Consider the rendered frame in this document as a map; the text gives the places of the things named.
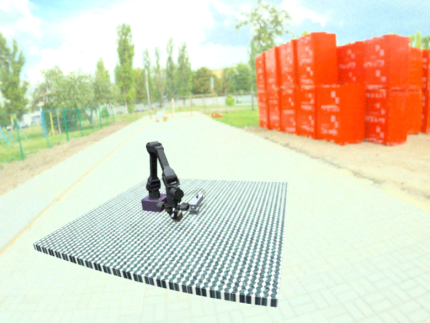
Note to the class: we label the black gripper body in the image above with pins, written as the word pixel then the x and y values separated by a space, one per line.
pixel 172 202

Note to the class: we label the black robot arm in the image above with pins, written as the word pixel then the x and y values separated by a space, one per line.
pixel 156 152

